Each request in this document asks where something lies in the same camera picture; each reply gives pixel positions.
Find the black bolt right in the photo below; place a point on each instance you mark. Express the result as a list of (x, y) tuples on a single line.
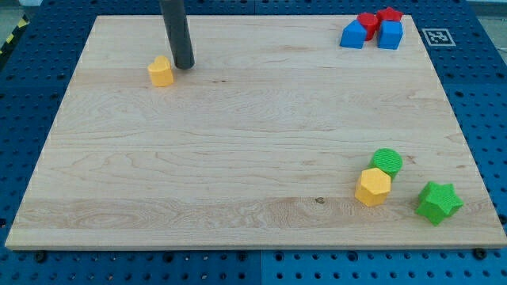
[(480, 254)]

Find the red cylinder block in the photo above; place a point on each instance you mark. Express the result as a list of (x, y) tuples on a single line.
[(370, 23)]

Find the black bolt left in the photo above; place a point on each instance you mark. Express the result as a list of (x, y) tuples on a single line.
[(40, 257)]

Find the red star block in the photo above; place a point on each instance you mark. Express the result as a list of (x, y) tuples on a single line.
[(389, 14)]

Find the white fiducial marker tag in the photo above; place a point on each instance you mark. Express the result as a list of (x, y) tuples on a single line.
[(438, 37)]

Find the yellow hexagon block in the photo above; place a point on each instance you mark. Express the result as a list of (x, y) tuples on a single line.
[(373, 187)]

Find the blue pentagon block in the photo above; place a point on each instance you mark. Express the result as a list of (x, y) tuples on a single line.
[(353, 35)]

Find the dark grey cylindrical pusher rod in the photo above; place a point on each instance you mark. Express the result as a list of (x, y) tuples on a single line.
[(177, 30)]

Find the black bolt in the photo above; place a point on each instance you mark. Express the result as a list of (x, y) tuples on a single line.
[(480, 254), (40, 257)]

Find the blue cube block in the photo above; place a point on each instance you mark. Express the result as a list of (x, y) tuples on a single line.
[(390, 35)]

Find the yellow heart block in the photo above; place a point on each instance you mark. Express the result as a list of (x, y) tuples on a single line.
[(160, 72)]

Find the green cylinder block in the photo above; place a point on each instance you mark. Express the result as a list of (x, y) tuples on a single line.
[(387, 160)]

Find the green star block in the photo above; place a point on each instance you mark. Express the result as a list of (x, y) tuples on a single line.
[(438, 202)]

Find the light wooden board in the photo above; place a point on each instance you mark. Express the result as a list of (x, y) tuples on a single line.
[(258, 146)]

